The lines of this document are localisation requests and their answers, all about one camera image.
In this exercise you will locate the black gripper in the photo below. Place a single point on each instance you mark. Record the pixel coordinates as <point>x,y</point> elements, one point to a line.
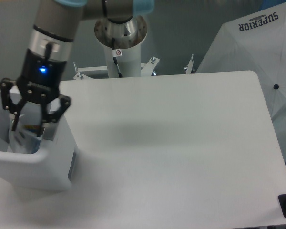
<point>38,83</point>

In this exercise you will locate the white umbrella with Superior print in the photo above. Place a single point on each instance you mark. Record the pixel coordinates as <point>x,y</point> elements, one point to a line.
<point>256,42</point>

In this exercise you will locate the white trash can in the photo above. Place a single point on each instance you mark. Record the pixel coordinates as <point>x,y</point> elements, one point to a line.
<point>26,160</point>

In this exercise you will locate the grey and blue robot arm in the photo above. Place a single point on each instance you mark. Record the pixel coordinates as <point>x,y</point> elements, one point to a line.
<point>49,49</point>

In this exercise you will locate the white robot pedestal with base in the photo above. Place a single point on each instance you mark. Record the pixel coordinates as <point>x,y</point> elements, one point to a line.
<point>122,44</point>

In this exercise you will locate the crushed clear plastic bottle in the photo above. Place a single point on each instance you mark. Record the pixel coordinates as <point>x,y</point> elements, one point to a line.
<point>24,139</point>

